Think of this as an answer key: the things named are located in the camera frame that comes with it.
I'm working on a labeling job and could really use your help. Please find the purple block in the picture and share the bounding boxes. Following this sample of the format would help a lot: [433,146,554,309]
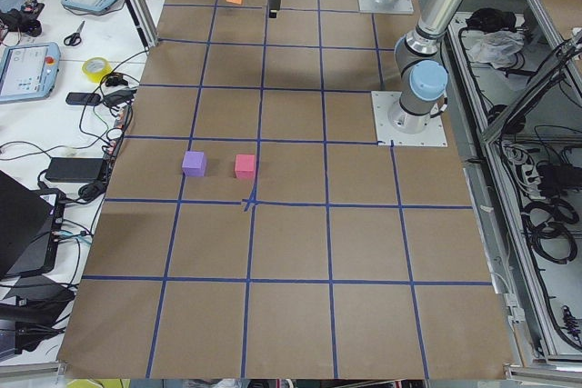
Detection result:
[182,151,207,177]

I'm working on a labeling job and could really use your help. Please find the teach pendant tablet near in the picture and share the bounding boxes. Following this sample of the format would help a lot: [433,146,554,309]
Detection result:
[1,42,61,104]

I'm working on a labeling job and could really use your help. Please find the white crumpled cloth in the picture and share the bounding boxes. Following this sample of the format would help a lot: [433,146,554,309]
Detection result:
[467,30,525,69]

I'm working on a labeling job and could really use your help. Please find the brown paper mat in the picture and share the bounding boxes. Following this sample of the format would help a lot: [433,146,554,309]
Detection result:
[59,0,514,380]

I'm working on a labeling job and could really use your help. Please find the yellow tape roll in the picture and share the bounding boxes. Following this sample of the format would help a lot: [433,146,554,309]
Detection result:
[82,56,113,84]

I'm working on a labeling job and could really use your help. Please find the black handled scissors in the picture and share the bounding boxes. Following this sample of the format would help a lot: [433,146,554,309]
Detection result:
[63,20,85,47]

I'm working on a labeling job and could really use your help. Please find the red block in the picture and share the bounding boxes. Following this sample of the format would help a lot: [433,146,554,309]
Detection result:
[235,154,256,180]

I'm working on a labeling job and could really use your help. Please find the black laptop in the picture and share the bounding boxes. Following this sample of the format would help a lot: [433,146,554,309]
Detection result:
[1,173,65,279]

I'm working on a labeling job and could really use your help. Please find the black flat power supply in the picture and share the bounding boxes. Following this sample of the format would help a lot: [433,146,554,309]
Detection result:
[45,157,105,183]

